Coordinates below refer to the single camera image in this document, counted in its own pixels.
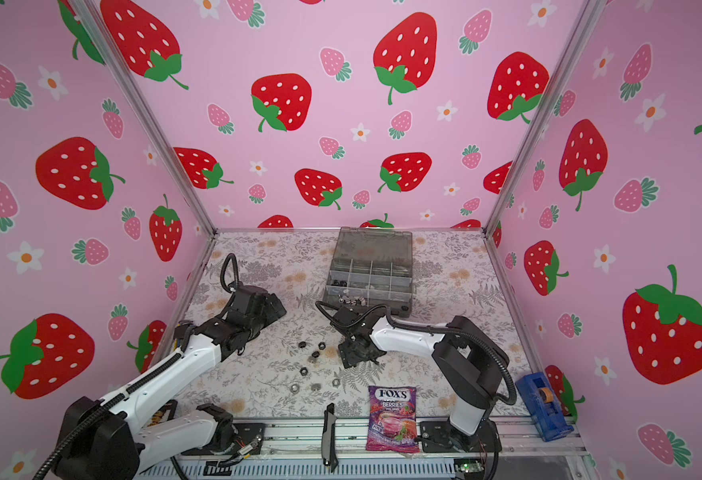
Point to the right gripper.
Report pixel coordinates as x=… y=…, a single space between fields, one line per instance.
x=346 y=355

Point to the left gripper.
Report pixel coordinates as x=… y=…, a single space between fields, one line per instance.
x=269 y=310

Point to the silver wing nuts pile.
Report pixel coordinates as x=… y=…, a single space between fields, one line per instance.
x=353 y=297

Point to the grey plastic organizer box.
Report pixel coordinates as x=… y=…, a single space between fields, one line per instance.
x=377 y=262

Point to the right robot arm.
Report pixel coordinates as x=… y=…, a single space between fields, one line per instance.
x=475 y=367

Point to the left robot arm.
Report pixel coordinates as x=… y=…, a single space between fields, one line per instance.
x=112 y=437

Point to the black nuts cluster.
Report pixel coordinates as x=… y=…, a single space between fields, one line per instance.
x=313 y=352

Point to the Fox's candy bag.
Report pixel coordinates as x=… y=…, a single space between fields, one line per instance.
x=392 y=420

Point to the black utility knife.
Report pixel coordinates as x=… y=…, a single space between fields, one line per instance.
x=328 y=444

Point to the blue tape dispenser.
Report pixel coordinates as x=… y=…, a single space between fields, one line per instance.
x=544 y=407

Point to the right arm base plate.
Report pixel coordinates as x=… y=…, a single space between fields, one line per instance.
x=442 y=437

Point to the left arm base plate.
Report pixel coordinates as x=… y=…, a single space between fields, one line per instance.
x=232 y=439

